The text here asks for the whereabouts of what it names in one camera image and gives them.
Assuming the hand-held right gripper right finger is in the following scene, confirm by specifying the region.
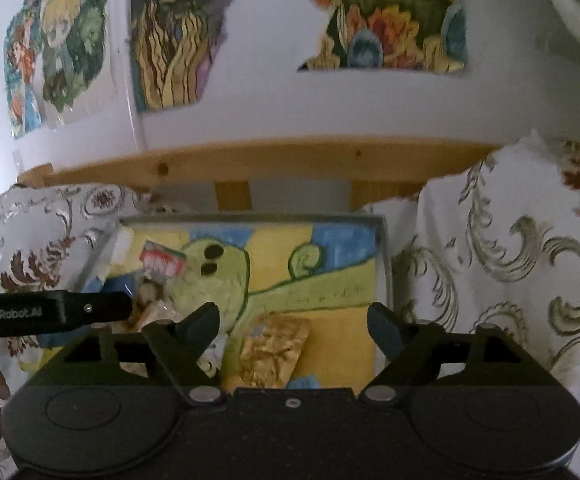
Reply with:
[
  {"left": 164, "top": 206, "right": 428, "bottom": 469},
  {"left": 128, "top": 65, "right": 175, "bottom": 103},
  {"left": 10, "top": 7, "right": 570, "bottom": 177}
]
[{"left": 359, "top": 302, "right": 551, "bottom": 404}]

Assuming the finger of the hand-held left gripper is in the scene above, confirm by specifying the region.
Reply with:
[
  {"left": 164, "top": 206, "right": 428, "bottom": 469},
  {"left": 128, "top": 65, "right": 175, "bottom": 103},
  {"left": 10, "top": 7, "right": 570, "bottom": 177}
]
[{"left": 65, "top": 291, "right": 134, "bottom": 324}]

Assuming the gold foil snack wrapper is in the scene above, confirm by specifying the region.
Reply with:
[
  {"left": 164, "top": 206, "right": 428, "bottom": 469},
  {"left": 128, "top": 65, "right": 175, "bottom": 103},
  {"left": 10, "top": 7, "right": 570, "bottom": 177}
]
[{"left": 237, "top": 314, "right": 313, "bottom": 388}]

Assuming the floral printed blanket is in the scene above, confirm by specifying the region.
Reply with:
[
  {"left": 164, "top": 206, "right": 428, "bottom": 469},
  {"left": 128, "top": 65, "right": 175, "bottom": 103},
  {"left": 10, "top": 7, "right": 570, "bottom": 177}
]
[{"left": 0, "top": 130, "right": 580, "bottom": 480}]

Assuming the blue orange wall poster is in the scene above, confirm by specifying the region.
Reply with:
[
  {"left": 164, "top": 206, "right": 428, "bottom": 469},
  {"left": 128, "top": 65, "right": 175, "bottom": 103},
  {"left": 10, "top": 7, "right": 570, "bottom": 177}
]
[{"left": 2, "top": 0, "right": 46, "bottom": 141}]

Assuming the grey metal tray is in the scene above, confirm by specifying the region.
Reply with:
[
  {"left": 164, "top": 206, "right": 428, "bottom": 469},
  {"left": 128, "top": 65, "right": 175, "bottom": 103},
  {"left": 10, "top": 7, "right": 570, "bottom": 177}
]
[{"left": 77, "top": 212, "right": 396, "bottom": 391}]

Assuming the green figure wall poster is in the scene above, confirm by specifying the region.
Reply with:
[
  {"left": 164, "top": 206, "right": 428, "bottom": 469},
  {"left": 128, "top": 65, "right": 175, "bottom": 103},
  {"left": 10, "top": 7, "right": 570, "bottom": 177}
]
[{"left": 37, "top": 0, "right": 121, "bottom": 126}]

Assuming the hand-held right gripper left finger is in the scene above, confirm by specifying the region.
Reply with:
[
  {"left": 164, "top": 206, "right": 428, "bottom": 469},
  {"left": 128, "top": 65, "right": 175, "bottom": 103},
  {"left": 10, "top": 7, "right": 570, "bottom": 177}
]
[{"left": 35, "top": 303, "right": 224, "bottom": 406}]

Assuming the yellow wavy wall poster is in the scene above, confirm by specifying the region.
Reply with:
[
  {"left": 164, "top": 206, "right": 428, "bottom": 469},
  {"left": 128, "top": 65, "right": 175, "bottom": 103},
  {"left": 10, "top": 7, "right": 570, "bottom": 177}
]
[{"left": 130, "top": 0, "right": 266, "bottom": 113}]

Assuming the clear nut bag red label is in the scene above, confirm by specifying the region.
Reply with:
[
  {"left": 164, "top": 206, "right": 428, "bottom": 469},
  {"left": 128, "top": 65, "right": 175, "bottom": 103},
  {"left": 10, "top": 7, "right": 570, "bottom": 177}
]
[{"left": 120, "top": 240, "right": 191, "bottom": 341}]

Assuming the flower print wall poster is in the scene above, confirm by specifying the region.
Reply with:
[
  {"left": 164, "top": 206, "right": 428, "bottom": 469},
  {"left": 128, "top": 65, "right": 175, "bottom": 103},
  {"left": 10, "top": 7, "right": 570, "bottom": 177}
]
[{"left": 275, "top": 0, "right": 471, "bottom": 76}]

